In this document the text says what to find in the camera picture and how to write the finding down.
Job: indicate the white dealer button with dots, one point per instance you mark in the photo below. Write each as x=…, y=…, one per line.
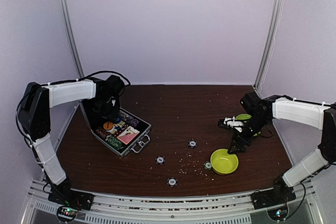
x=113, y=130

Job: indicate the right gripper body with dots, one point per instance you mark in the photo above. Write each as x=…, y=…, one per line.
x=247, y=139

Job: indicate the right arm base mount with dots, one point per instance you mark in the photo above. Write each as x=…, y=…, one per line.
x=275, y=200

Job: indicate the frame post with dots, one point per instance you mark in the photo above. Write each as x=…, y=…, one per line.
x=269, y=44
x=71, y=38

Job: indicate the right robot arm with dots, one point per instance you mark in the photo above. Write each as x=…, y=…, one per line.
x=299, y=122

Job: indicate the green plate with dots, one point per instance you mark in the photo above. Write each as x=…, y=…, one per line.
x=243, y=118

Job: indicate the aluminium poker case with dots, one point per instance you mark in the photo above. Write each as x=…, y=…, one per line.
x=123, y=121

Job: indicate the purple 500 chip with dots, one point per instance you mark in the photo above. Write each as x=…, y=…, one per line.
x=192, y=144
x=160, y=160
x=172, y=182

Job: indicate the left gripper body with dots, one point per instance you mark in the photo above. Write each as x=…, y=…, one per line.
x=104, y=108

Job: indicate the right frame post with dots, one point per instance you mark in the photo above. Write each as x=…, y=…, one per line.
x=269, y=44

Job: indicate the orange big blind button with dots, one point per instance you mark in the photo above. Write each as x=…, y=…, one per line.
x=108, y=126

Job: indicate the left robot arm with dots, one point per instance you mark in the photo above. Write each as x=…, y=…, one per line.
x=34, y=122

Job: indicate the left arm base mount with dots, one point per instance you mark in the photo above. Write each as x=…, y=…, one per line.
x=70, y=201

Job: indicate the green poker chip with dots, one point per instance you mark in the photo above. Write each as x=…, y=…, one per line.
x=208, y=165

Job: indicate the purple 500 chip front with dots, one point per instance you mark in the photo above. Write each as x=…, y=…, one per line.
x=172, y=182

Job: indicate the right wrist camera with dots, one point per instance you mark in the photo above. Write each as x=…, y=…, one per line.
x=230, y=123

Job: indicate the green bowl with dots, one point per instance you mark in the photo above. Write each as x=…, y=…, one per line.
x=223, y=163

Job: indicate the pink playing card deck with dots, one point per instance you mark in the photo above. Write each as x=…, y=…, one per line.
x=128, y=135

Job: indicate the left frame post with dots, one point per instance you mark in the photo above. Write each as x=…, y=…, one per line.
x=71, y=38

